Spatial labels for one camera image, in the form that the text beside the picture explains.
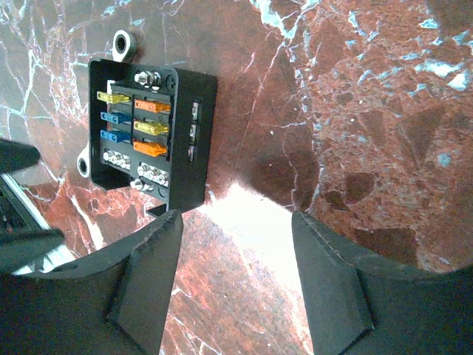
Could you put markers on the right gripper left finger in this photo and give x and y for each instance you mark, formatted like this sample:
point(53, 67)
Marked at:
point(112, 301)

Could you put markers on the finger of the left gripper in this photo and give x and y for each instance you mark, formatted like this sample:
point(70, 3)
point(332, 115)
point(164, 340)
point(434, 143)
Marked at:
point(17, 156)
point(19, 248)

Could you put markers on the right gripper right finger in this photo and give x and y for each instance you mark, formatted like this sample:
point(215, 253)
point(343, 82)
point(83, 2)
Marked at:
point(359, 302)

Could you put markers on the blue blade fuse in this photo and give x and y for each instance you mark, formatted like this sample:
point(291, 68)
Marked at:
point(115, 117)
point(115, 136)

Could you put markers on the orange blade fuse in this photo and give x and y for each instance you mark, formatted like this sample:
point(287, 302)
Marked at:
point(150, 148)

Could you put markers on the black fuse box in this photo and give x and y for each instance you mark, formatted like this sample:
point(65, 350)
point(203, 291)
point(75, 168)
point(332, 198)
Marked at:
point(176, 179)

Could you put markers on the yellow blade fuse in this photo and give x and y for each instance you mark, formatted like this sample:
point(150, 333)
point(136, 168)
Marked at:
point(113, 98)

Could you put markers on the yellow fuse in box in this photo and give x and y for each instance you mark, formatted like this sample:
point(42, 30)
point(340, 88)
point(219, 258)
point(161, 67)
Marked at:
point(151, 127)

